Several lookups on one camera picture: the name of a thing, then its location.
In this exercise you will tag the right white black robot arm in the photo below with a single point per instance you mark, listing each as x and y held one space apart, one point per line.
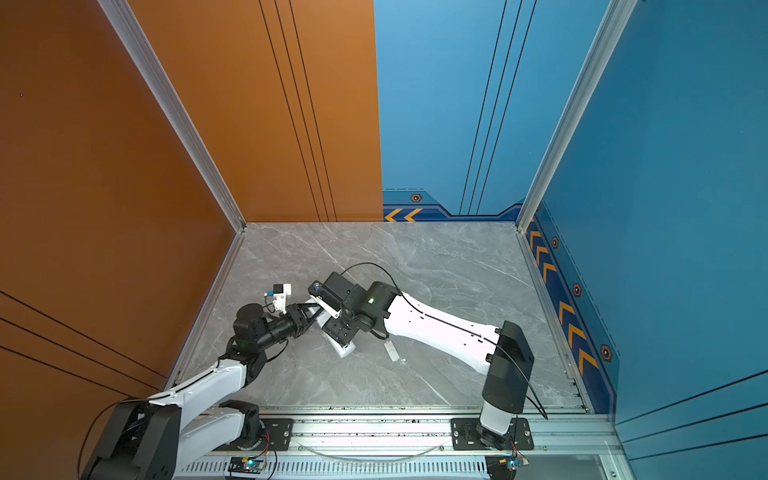
502 354

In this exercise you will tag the circuit board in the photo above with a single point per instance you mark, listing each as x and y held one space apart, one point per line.
505 467
249 465

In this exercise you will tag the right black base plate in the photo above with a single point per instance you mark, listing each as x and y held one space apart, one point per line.
468 434

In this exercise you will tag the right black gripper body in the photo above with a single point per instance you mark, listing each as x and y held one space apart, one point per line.
349 317

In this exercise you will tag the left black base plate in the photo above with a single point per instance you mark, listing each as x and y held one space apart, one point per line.
272 434

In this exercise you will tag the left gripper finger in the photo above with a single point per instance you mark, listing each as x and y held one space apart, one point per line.
305 323
304 308

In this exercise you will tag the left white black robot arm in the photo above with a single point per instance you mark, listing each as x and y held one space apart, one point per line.
156 437

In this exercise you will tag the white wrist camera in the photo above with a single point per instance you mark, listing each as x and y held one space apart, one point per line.
277 298
326 298

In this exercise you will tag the white remote control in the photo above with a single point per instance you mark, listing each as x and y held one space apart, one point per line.
322 316

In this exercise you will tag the left circuit board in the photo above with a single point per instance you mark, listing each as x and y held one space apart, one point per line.
249 465

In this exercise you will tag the white battery cover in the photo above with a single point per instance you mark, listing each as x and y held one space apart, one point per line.
391 351

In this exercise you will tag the aluminium corner post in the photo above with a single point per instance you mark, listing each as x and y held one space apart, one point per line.
129 31
598 56

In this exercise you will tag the right aluminium corner post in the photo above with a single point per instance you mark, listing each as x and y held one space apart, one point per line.
598 56

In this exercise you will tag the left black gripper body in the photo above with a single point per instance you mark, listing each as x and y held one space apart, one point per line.
281 329

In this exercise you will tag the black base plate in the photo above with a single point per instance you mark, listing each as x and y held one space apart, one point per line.
468 434
272 434

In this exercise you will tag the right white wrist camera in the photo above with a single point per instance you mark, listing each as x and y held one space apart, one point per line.
326 298

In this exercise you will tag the aluminium front rail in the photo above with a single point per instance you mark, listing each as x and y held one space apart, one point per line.
402 444

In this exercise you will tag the left aluminium corner post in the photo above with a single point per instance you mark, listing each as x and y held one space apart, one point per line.
129 31

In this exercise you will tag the right circuit board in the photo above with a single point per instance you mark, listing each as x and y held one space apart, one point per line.
505 467

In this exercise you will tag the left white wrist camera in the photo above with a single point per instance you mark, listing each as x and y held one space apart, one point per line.
277 298

